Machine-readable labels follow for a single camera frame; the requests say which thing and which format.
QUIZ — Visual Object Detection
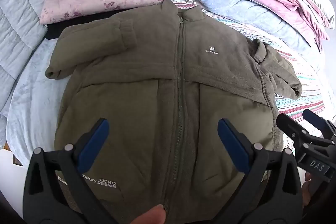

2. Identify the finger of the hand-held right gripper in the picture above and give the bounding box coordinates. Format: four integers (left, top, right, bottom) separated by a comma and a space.
302, 109, 336, 141
276, 113, 319, 159

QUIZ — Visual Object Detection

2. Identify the person's left hand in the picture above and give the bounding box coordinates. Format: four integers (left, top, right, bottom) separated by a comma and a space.
130, 204, 167, 224

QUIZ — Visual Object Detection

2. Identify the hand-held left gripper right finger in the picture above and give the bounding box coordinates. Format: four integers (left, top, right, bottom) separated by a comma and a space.
217, 118, 303, 224

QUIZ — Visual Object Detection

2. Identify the light grey bed cover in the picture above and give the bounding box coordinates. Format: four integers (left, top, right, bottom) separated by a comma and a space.
6, 38, 69, 169

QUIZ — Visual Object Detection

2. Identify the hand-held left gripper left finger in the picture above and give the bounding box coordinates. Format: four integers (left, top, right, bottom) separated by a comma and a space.
23, 118, 126, 224

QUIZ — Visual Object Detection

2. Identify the olive green zip jacket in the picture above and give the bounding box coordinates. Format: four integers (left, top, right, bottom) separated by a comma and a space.
45, 0, 303, 224

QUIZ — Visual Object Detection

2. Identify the light blue blanket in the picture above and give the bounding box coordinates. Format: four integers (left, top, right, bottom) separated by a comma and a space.
198, 0, 321, 68

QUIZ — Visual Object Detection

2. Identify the person's right hand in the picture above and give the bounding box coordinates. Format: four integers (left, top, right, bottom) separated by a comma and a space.
301, 170, 317, 217

